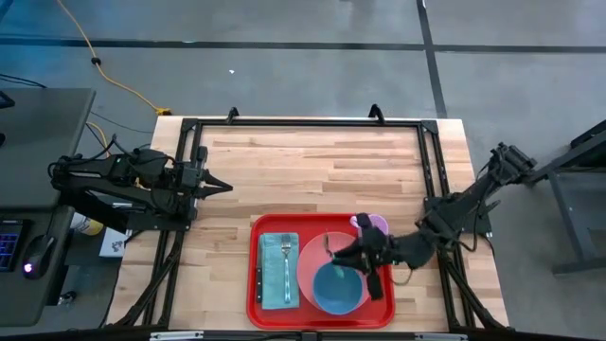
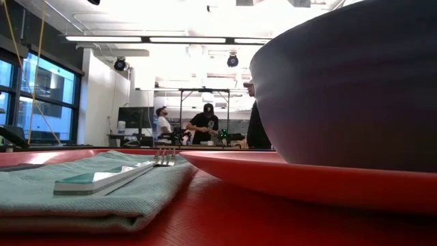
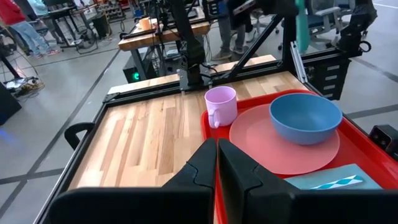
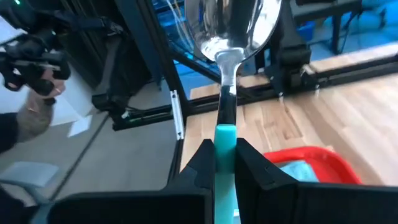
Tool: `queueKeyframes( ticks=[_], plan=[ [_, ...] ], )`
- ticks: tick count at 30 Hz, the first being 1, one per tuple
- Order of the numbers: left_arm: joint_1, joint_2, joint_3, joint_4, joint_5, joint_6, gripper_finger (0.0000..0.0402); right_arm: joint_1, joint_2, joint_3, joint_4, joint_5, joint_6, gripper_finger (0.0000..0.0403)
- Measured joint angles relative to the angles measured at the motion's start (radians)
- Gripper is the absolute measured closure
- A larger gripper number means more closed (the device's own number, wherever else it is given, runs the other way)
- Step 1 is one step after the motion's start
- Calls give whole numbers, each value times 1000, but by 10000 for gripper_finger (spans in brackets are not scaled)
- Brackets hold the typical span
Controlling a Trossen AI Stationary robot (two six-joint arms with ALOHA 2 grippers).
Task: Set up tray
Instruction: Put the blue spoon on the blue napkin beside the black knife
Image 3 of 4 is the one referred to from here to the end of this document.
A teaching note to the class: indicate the black drawer cabinet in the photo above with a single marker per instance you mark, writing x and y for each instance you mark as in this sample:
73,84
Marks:
329,81

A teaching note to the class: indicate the blue plastic bowl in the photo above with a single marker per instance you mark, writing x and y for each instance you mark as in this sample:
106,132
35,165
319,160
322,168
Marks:
304,124

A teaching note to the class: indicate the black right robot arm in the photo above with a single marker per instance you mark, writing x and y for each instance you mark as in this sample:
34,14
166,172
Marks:
189,53

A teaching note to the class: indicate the orange cup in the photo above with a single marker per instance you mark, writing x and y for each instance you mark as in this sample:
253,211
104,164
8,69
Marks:
145,24

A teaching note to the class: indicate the black aluminium table frame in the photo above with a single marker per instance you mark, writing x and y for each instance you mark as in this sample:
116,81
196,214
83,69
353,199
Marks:
287,43

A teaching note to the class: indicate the black computer tower green light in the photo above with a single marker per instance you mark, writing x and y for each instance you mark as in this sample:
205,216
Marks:
136,73

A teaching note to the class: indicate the lilac plastic mug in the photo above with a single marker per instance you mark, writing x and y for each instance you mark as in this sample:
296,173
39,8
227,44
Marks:
221,105

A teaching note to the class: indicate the grey blue office chair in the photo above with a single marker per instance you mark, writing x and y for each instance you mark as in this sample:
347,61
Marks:
323,18

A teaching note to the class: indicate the silver metal bracket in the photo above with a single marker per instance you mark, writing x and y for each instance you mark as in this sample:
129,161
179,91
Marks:
299,65

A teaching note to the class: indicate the small black camera box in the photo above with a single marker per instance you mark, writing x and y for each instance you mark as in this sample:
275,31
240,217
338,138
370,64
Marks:
384,140

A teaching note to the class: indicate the black floor cabinet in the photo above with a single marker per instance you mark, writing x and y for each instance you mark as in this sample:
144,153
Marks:
7,105

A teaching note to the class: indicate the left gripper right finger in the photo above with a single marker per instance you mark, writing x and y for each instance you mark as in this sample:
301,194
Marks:
280,208

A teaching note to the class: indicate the wooden workbench with black frame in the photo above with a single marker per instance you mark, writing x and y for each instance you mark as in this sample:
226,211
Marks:
149,39

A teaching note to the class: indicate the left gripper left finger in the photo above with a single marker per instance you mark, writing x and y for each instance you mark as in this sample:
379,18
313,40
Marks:
140,205

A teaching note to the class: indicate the pink round plate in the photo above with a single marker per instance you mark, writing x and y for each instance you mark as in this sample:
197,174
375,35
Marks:
264,149

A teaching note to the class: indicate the person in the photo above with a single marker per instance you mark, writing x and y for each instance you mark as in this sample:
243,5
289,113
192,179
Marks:
224,34
28,31

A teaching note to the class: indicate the teal cloth napkin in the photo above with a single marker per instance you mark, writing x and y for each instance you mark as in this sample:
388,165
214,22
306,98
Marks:
326,174

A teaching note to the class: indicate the red plastic tray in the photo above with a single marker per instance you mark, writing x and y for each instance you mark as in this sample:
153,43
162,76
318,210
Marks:
357,149

